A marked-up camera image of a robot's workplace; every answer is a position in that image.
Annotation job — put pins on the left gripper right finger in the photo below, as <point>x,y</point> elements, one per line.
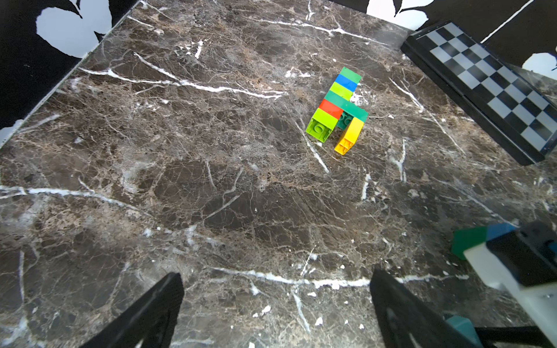
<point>405,321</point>

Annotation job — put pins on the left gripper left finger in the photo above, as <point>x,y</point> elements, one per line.
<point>149,322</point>

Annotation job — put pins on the teal small brick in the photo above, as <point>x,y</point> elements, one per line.
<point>465,327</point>

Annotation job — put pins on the dark green small brick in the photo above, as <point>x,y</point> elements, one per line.
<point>465,239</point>

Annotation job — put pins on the blue long brick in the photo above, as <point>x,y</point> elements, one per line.
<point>497,230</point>

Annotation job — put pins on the yellow small brick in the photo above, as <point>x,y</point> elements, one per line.
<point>349,136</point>

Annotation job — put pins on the lime green small brick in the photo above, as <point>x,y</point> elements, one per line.
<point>321,125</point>

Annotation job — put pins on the green long brick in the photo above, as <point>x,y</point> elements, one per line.
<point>349,110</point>

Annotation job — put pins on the red small brick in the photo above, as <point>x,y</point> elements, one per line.
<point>331,109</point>

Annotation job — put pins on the small blue brick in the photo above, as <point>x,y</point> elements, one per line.
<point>346,83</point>

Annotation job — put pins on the bright green brick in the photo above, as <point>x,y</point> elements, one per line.
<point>349,74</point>

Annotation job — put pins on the black white checkerboard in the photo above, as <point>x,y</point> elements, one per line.
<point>505,105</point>

